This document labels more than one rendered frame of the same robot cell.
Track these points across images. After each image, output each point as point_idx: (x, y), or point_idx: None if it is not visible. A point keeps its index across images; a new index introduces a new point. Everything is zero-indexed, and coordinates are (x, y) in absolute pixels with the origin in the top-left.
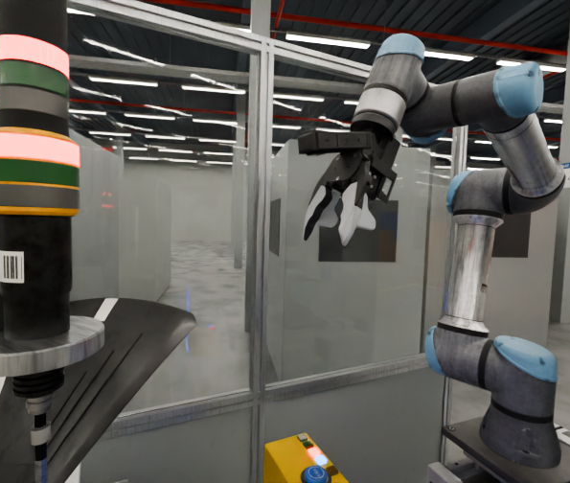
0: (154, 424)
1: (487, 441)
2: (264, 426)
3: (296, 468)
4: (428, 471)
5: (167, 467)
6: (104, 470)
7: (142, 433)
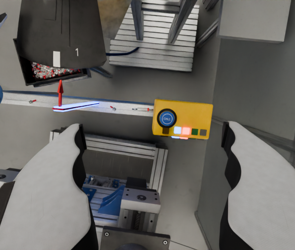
0: None
1: (141, 247)
2: (277, 147)
3: (180, 112)
4: (158, 202)
5: (283, 71)
6: None
7: None
